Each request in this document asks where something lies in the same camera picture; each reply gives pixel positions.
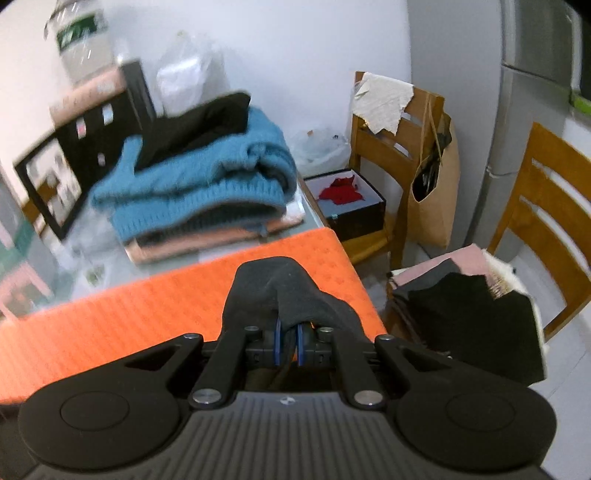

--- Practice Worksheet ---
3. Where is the dark grey garment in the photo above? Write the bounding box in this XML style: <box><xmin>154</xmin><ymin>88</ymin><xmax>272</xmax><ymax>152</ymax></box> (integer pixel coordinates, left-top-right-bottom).
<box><xmin>222</xmin><ymin>257</ymin><xmax>366</xmax><ymax>393</ymax></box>

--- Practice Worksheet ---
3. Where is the wooden chair with cloth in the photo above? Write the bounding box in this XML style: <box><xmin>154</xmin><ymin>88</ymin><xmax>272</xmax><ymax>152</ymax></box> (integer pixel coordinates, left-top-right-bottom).
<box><xmin>348</xmin><ymin>71</ymin><xmax>446</xmax><ymax>271</ymax></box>

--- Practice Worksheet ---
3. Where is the brown cardboard box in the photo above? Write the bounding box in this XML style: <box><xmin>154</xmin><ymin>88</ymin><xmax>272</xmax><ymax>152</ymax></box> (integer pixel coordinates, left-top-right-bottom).
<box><xmin>406</xmin><ymin>95</ymin><xmax>462</xmax><ymax>250</ymax></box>

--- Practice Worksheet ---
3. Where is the black printed garment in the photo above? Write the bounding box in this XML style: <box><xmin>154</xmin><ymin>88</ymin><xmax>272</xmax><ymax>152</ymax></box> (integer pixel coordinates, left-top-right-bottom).
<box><xmin>409</xmin><ymin>272</ymin><xmax>546</xmax><ymax>386</ymax></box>

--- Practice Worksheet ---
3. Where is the orange flower-patterned mat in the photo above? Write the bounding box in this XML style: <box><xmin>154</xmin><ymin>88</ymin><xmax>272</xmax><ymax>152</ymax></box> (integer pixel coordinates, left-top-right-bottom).
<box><xmin>0</xmin><ymin>228</ymin><xmax>389</xmax><ymax>407</ymax></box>

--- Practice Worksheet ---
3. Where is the teal and pink cardboard box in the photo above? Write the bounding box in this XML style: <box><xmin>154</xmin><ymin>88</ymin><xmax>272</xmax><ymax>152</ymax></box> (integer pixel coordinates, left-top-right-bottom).
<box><xmin>0</xmin><ymin>185</ymin><xmax>58</xmax><ymax>319</ymax></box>

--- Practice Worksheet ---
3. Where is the blue knitted sweater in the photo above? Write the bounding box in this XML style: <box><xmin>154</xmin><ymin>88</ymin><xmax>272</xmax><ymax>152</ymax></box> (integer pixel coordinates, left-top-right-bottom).
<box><xmin>90</xmin><ymin>106</ymin><xmax>298</xmax><ymax>243</ymax></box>

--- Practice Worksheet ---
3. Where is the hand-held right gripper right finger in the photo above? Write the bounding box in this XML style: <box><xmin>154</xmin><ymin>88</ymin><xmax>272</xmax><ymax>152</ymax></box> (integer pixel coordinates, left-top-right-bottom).
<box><xmin>298</xmin><ymin>323</ymin><xmax>462</xmax><ymax>411</ymax></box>

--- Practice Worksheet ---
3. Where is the silver refrigerator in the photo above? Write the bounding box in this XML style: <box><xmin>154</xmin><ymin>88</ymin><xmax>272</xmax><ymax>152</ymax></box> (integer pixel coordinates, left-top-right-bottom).
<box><xmin>480</xmin><ymin>0</ymin><xmax>591</xmax><ymax>259</ymax></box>

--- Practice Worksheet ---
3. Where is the pink folded sweater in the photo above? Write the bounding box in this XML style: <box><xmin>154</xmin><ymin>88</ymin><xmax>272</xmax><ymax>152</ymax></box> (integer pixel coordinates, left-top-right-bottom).
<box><xmin>124</xmin><ymin>212</ymin><xmax>305</xmax><ymax>266</ymax></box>

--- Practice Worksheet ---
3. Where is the white crumpled cloth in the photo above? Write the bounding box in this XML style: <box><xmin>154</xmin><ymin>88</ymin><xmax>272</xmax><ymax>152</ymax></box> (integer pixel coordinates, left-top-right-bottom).
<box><xmin>353</xmin><ymin>71</ymin><xmax>414</xmax><ymax>137</ymax></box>

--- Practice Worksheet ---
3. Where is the wooden chair with clothes pile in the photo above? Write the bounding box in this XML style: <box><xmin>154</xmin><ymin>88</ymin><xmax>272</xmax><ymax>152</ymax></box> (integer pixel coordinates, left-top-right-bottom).
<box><xmin>487</xmin><ymin>122</ymin><xmax>591</xmax><ymax>342</ymax></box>

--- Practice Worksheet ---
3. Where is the red cloth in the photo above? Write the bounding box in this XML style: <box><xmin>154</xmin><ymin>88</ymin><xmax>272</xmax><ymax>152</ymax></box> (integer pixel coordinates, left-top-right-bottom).
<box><xmin>318</xmin><ymin>178</ymin><xmax>365</xmax><ymax>206</ymax></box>

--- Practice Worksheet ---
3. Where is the cream fluffy garment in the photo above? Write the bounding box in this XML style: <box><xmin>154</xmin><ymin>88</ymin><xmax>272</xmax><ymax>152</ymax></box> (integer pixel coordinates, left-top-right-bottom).
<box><xmin>482</xmin><ymin>249</ymin><xmax>550</xmax><ymax>370</ymax></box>

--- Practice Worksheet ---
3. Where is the large clear plastic bag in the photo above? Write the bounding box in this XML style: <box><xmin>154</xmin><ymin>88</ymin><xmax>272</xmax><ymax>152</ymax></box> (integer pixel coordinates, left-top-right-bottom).
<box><xmin>154</xmin><ymin>32</ymin><xmax>227</xmax><ymax>116</ymax></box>

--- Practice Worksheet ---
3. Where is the grey flat garment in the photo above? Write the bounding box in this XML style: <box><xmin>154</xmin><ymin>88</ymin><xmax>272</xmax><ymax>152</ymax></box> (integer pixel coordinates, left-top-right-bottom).
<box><xmin>390</xmin><ymin>258</ymin><xmax>462</xmax><ymax>301</ymax></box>

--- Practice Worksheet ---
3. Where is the clear water bottle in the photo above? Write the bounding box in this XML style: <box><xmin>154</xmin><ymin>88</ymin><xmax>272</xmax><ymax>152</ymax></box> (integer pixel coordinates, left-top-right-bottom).
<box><xmin>44</xmin><ymin>0</ymin><xmax>116</xmax><ymax>86</ymax></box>

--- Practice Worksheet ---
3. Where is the leaf-patterned checked tablecloth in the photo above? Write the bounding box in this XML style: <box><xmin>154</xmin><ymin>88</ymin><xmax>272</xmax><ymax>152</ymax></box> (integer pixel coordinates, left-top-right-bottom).
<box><xmin>0</xmin><ymin>175</ymin><xmax>331</xmax><ymax>319</ymax></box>

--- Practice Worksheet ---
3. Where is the black open box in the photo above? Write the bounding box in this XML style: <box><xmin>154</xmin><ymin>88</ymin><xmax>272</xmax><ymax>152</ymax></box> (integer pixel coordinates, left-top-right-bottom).
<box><xmin>302</xmin><ymin>168</ymin><xmax>386</xmax><ymax>241</ymax></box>

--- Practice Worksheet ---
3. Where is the pink flat garment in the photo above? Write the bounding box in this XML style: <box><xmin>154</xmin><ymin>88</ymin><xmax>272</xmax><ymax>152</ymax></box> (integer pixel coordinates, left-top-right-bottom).
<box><xmin>392</xmin><ymin>244</ymin><xmax>490</xmax><ymax>287</ymax></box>

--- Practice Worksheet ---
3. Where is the small clear plastic bag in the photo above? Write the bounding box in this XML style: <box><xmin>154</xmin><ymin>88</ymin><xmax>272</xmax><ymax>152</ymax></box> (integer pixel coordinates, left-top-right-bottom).
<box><xmin>291</xmin><ymin>127</ymin><xmax>352</xmax><ymax>174</ymax></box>

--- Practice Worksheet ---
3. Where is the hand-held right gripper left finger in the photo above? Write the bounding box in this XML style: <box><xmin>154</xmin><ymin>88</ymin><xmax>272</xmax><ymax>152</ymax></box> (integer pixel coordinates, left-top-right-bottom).
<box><xmin>117</xmin><ymin>320</ymin><xmax>284</xmax><ymax>411</ymax></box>

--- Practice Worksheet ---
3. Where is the black folded sweater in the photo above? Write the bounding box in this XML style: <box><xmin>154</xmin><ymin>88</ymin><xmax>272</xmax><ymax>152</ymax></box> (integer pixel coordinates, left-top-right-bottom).
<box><xmin>136</xmin><ymin>92</ymin><xmax>252</xmax><ymax>169</ymax></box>

